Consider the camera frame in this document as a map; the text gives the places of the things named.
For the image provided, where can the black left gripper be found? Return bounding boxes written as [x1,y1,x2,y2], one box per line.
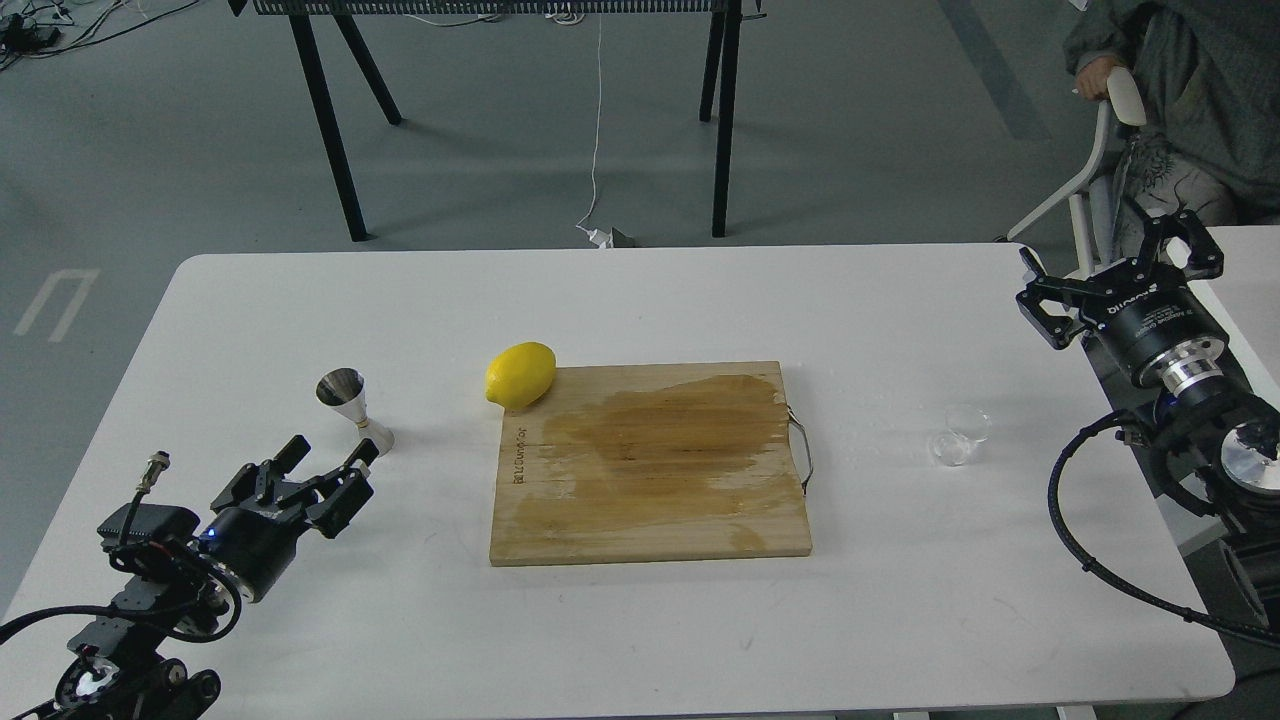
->
[200,436,381,603]

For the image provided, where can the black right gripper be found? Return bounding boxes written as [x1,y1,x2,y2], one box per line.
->
[1015,209,1229,389]

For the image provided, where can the steel double jigger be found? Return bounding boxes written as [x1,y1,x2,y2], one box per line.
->
[315,366,396,456]

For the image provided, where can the small clear glass cup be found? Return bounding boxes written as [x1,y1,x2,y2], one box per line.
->
[925,404,992,468]

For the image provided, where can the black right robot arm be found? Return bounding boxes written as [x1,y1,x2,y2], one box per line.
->
[1016,210,1277,648]

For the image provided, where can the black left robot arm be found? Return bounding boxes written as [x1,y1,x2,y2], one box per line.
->
[3,436,381,719]

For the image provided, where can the white office chair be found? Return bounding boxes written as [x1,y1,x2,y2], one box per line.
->
[995,67,1147,279]

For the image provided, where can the white side table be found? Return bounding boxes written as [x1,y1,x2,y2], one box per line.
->
[1201,225,1279,406]

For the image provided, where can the person in grey hoodie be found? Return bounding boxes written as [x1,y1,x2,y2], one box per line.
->
[1062,1,1279,224]

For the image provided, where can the yellow lemon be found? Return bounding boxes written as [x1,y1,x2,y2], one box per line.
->
[484,342,557,411]

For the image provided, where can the wooden cutting board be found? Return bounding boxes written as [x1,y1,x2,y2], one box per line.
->
[489,360,813,568]

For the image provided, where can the white power cable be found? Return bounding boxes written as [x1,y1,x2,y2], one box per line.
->
[573,12,635,250]

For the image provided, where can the black metal table frame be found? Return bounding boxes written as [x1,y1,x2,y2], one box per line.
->
[227,0,769,243]

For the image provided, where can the black floor cables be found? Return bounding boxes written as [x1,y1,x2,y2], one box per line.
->
[0,0,201,70]

